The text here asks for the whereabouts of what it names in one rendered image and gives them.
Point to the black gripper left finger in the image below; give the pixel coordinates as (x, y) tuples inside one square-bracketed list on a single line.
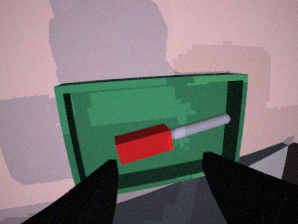
[(90, 202)]

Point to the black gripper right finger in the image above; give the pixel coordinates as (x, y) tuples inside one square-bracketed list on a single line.
[(246, 196)]

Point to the green tray rim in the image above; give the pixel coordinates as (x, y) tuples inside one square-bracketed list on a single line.
[(170, 174)]

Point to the green tray floor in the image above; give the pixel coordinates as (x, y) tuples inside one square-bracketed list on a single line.
[(102, 114)]

